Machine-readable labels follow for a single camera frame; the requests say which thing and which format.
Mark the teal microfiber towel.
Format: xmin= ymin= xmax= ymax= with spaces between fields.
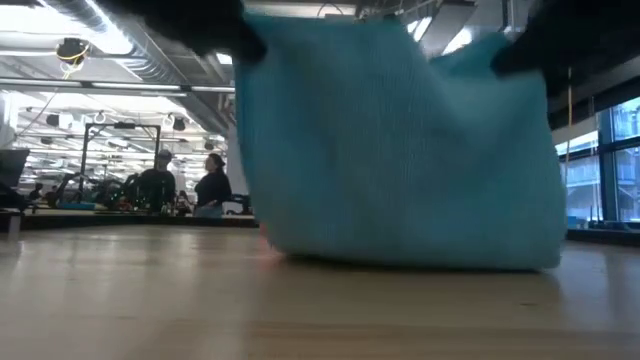
xmin=233 ymin=14 xmax=567 ymax=272

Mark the yellow hanging cable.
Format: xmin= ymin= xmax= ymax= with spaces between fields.
xmin=564 ymin=67 xmax=575 ymax=166

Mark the black background gantry frame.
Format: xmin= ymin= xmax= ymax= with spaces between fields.
xmin=79 ymin=122 xmax=162 ymax=201

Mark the black aluminium table frame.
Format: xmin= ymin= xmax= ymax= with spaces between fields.
xmin=19 ymin=212 xmax=640 ymax=247

